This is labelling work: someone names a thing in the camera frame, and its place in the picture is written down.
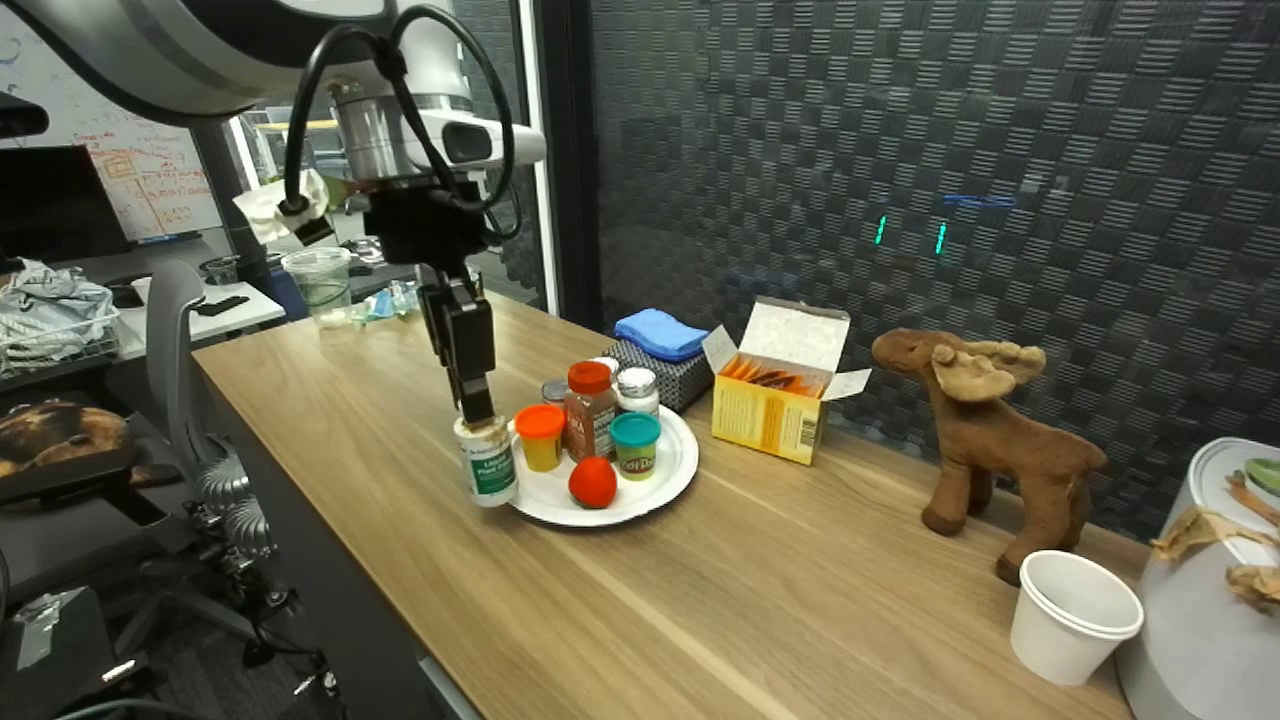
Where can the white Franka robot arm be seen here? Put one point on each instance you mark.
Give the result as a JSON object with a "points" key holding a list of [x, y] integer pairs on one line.
{"points": [[200, 52]]}

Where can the brown plush moose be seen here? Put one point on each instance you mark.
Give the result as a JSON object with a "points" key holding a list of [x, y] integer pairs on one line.
{"points": [[1001, 454]]}

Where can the black office chair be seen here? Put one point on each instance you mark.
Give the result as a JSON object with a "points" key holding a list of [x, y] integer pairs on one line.
{"points": [[161, 642]]}

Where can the yellow tub orange lid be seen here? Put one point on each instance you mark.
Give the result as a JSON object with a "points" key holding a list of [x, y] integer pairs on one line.
{"points": [[542, 432]]}

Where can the brown patterned cushion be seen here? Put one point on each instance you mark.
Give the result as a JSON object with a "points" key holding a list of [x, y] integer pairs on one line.
{"points": [[63, 432]]}

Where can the white bottle green label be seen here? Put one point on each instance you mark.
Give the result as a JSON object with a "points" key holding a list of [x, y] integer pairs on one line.
{"points": [[489, 465]]}

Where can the small red tomato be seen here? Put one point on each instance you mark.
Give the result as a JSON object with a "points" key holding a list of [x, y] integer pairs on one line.
{"points": [[593, 480]]}

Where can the white frame post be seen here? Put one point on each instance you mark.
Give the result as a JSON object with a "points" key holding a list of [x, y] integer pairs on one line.
{"points": [[534, 224]]}

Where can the green tub teal lid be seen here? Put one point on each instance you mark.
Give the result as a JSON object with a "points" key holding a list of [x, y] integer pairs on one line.
{"points": [[632, 443]]}

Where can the white paper tag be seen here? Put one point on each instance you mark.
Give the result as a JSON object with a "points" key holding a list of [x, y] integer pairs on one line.
{"points": [[45, 627]]}

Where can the white round plate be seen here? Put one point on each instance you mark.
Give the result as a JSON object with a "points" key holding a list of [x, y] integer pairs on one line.
{"points": [[654, 487]]}

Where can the blue sponge block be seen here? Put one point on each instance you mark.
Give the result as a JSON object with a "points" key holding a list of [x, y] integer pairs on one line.
{"points": [[663, 333]]}

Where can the dark stand pole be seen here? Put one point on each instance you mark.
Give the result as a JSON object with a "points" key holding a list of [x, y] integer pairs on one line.
{"points": [[246, 241]]}

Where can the green indicator light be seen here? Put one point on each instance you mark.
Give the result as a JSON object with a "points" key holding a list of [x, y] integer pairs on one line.
{"points": [[941, 238], [882, 230]]}

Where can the whiteboard with red writing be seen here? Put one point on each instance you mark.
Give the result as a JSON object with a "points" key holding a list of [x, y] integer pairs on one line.
{"points": [[147, 181]]}

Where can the open yellow cardboard box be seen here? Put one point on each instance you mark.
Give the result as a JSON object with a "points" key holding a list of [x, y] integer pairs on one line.
{"points": [[782, 402]]}

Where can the spice bottle orange cap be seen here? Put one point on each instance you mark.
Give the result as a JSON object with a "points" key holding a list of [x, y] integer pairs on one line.
{"points": [[588, 404]]}

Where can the brown dried plant piece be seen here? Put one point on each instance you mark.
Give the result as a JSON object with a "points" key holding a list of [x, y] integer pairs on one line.
{"points": [[1201, 532]]}

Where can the grey corrugated conduit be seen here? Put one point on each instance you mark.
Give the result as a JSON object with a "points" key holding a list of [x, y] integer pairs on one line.
{"points": [[172, 384]]}

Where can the grey cloth pile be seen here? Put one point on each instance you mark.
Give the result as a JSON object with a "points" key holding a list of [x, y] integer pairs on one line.
{"points": [[54, 323]]}

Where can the white bucket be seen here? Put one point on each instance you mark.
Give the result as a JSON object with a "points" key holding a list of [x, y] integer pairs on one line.
{"points": [[1201, 654]]}

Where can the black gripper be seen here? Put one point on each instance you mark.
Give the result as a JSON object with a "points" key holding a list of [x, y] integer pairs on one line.
{"points": [[424, 224]]}

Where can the white paper cup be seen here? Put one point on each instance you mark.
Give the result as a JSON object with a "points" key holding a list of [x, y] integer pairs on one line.
{"points": [[1075, 623]]}

